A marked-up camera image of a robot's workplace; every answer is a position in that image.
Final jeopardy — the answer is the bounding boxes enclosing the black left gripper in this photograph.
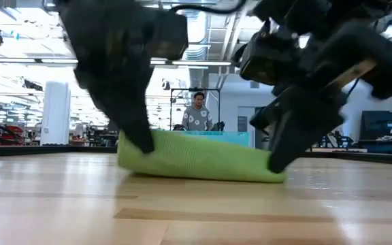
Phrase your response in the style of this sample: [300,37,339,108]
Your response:
[74,50,156,154]

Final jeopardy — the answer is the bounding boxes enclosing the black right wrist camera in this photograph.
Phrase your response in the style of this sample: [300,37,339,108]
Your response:
[239,20,308,86]

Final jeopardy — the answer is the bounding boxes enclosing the white round pillar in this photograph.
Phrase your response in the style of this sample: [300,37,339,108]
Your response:
[40,80,71,146]

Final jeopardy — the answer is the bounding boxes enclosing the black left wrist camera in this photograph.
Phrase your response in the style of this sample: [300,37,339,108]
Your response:
[144,9,189,61]

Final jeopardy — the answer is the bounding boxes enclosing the black background robot arms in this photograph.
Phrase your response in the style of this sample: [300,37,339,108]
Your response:
[318,131,355,149]

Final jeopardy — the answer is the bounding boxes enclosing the black cabinet with screen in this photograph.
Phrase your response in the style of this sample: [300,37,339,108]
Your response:
[358,110,392,154]

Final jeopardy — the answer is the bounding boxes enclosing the long light bar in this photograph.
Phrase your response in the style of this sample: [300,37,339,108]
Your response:
[0,57,233,67]

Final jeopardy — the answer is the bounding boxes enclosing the green microfiber towel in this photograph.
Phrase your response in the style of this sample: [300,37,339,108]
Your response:
[116,129,289,184]

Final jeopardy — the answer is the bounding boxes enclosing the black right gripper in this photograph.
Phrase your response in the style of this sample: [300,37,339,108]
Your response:
[249,20,392,174]

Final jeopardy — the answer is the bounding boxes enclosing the black table frame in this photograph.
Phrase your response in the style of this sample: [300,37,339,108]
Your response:
[0,144,392,167]

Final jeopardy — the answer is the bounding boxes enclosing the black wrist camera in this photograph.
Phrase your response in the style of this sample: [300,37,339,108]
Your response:
[239,20,308,86]
[144,9,189,61]

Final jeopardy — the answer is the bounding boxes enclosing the red storage bin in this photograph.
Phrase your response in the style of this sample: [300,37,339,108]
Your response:
[0,125,25,146]

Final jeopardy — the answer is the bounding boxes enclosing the silver ceiling duct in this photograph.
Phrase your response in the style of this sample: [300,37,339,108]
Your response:
[182,9,210,89]

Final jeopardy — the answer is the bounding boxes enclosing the teal translucent plastic basket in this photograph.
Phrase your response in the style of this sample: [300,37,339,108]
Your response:
[178,130,251,148]

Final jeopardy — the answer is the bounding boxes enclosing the person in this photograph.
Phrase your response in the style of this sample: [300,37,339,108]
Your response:
[181,91,214,132]

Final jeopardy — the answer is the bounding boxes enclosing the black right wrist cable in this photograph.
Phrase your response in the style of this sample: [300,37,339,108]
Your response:
[168,0,248,15]

